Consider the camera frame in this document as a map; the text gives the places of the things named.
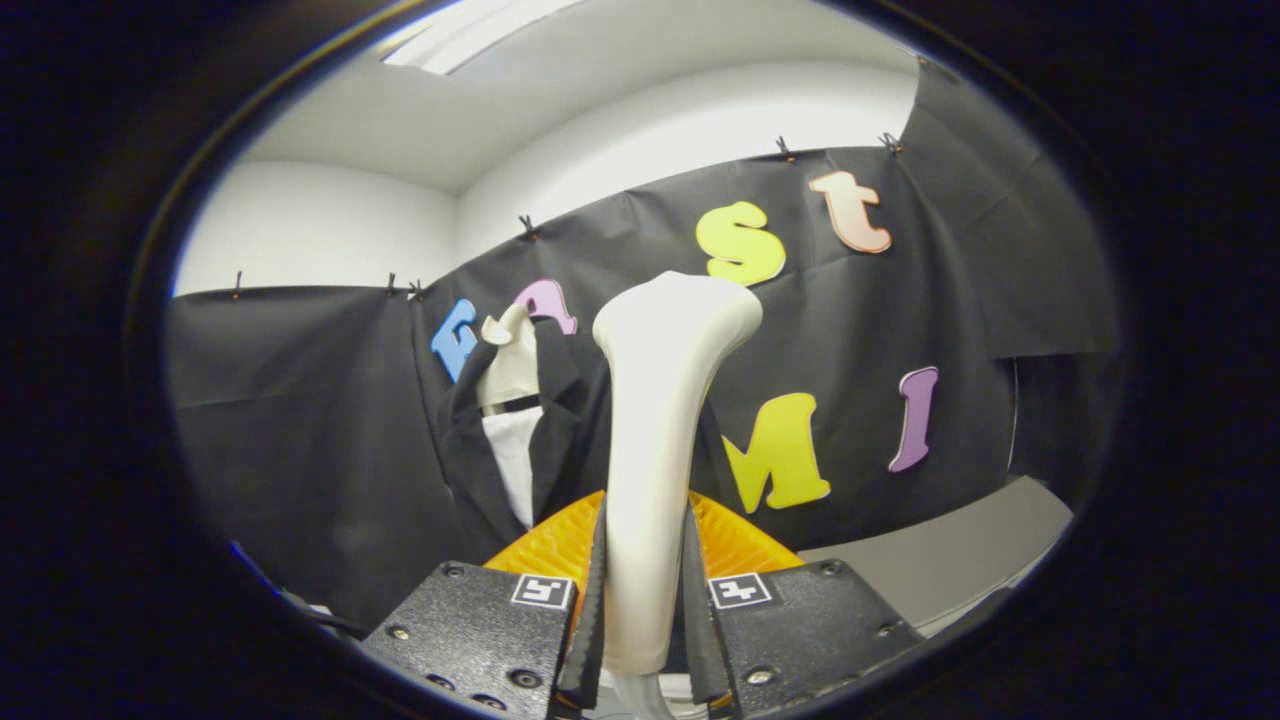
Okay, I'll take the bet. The black backdrop cloth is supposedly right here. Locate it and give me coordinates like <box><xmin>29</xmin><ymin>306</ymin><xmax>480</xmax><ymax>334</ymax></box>
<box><xmin>165</xmin><ymin>55</ymin><xmax>1119</xmax><ymax>631</ymax></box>

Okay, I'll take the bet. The grey beige cabinet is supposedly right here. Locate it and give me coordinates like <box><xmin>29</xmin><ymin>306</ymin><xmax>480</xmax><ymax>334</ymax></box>
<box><xmin>798</xmin><ymin>474</ymin><xmax>1077</xmax><ymax>638</ymax></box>

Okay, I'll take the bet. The white mannequin torso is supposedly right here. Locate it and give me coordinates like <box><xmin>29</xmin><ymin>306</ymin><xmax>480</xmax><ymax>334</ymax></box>
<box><xmin>478</xmin><ymin>303</ymin><xmax>547</xmax><ymax>531</ymax></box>

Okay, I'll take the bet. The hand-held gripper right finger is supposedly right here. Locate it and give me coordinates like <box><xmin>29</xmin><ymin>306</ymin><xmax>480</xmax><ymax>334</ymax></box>
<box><xmin>683</xmin><ymin>490</ymin><xmax>926</xmax><ymax>720</ymax></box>

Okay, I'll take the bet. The black suit jacket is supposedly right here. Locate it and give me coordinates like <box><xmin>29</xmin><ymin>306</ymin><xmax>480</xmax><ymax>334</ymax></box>
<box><xmin>437</xmin><ymin>318</ymin><xmax>613</xmax><ymax>566</ymax></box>

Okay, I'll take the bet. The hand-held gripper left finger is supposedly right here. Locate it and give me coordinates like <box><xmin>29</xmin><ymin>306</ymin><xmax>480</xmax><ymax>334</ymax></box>
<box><xmin>360</xmin><ymin>490</ymin><xmax>609</xmax><ymax>720</ymax></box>

